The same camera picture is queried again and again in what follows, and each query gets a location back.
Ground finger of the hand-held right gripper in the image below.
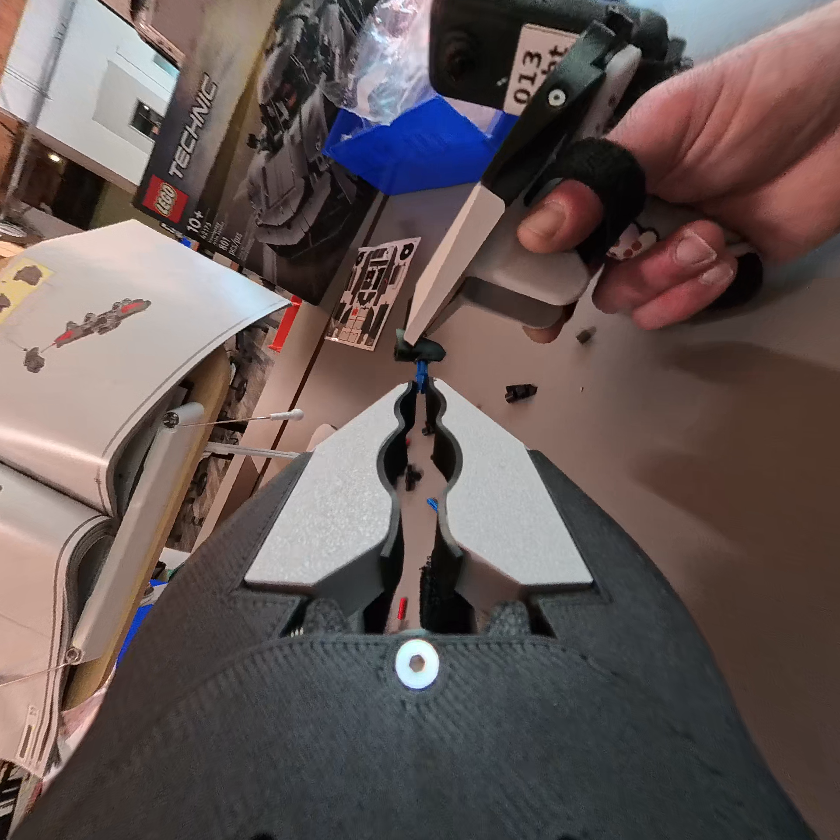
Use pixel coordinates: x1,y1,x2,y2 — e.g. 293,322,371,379
402,182,508,349

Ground lego set box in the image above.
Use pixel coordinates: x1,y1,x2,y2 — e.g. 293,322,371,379
131,0,396,307

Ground person's right hand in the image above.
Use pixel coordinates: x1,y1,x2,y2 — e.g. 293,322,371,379
517,29,840,345

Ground black lego beam piece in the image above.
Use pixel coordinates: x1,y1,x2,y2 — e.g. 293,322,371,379
394,328,447,363

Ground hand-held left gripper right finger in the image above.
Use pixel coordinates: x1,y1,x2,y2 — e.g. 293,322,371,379
430,378,595,632

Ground book stand with grey arms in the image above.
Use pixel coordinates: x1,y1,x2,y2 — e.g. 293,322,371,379
66,354,306,711

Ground lego instruction booklet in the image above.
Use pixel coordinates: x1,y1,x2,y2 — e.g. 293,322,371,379
0,219,290,777

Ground scattered small lego parts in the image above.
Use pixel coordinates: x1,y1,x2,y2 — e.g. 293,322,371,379
395,423,441,622

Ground clear plastic bag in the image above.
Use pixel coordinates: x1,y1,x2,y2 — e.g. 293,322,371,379
322,0,442,126

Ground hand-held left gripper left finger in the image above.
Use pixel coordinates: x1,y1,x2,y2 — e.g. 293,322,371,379
244,381,403,632

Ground lego sticker sheet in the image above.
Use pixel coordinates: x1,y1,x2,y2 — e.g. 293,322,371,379
324,237,421,354

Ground red plastic piece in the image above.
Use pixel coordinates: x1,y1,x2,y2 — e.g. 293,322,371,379
269,294,305,354

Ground blue plastic bag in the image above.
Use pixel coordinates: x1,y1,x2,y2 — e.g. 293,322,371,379
324,94,519,196

